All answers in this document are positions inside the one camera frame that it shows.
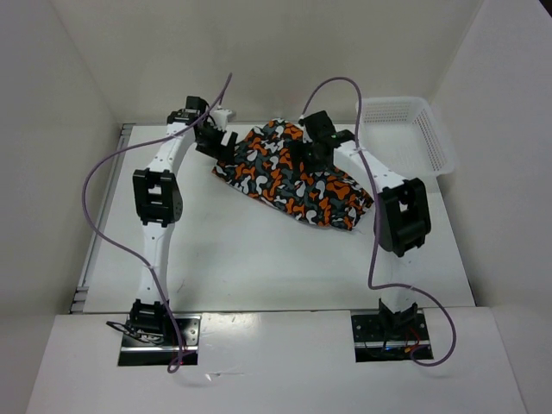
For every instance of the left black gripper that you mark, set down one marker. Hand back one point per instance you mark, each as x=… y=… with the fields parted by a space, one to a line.
x=224 y=153

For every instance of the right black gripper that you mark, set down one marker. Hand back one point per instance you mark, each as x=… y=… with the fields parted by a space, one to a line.
x=299 y=149

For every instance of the orange camouflage shorts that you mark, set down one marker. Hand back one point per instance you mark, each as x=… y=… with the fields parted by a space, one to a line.
x=263 y=171

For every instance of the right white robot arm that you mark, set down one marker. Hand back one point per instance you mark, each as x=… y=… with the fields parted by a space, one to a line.
x=403 y=219

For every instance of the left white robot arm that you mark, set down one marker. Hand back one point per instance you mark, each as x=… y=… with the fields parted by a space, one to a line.
x=159 y=205

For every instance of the white plastic basket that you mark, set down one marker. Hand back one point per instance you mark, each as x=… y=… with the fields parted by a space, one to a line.
x=404 y=134

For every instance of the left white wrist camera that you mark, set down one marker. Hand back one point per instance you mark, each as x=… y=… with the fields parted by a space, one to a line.
x=222 y=117

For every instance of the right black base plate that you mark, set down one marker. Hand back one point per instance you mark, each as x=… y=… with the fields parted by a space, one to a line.
x=373 y=344

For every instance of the aluminium table edge rail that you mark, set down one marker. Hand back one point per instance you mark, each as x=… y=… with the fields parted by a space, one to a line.
x=97 y=222

